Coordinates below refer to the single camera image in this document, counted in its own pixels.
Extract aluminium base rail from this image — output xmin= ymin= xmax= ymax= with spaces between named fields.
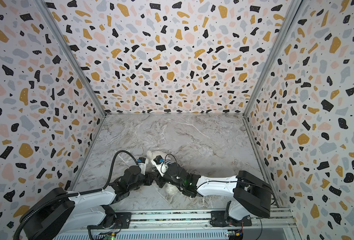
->
xmin=53 ymin=208 xmax=297 ymax=232

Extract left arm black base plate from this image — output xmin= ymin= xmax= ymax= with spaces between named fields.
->
xmin=90 ymin=212 xmax=132 ymax=231

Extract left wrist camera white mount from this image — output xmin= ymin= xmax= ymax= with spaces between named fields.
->
xmin=138 ymin=157 xmax=149 ymax=175

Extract black corrugated cable conduit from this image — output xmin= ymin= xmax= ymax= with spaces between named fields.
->
xmin=12 ymin=149 xmax=139 ymax=240

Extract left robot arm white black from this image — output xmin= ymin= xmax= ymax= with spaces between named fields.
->
xmin=13 ymin=166 xmax=156 ymax=240

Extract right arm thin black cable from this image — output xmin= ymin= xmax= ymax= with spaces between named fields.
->
xmin=164 ymin=153 xmax=276 ymax=206

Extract white fluffy teddy bear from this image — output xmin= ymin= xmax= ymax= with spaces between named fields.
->
xmin=147 ymin=151 xmax=183 ymax=192

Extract grey vented cable duct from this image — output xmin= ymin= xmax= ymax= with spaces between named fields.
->
xmin=54 ymin=230 xmax=229 ymax=240

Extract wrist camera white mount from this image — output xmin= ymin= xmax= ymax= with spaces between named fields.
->
xmin=138 ymin=157 xmax=149 ymax=175
xmin=153 ymin=155 xmax=168 ymax=177

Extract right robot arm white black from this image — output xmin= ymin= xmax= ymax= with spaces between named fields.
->
xmin=151 ymin=159 xmax=273 ymax=221

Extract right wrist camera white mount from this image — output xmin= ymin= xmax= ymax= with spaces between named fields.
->
xmin=153 ymin=155 xmax=168 ymax=177

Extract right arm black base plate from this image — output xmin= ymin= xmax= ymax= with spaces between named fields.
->
xmin=210 ymin=201 xmax=252 ymax=228

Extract blue white striped knit sweater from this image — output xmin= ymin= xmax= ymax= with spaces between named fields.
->
xmin=164 ymin=160 xmax=175 ymax=167

